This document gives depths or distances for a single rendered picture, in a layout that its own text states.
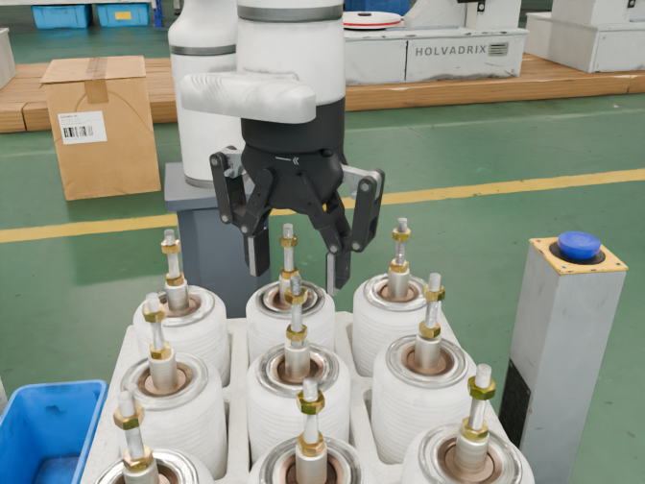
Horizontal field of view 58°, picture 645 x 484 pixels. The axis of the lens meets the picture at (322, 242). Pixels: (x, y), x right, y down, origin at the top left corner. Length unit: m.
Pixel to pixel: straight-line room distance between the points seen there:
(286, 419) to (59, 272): 0.85
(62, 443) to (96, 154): 0.90
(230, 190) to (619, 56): 2.57
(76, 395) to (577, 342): 0.58
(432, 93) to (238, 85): 2.09
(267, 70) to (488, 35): 2.20
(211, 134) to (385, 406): 0.41
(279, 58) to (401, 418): 0.33
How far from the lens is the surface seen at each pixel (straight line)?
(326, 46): 0.39
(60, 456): 0.87
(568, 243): 0.63
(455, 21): 2.68
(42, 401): 0.81
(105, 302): 1.16
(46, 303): 1.20
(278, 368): 0.55
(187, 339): 0.61
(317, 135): 0.40
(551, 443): 0.75
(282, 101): 0.35
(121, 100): 1.55
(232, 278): 0.84
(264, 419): 0.53
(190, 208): 0.78
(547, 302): 0.63
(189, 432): 0.53
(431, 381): 0.54
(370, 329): 0.63
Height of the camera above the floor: 0.60
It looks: 27 degrees down
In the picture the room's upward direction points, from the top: straight up
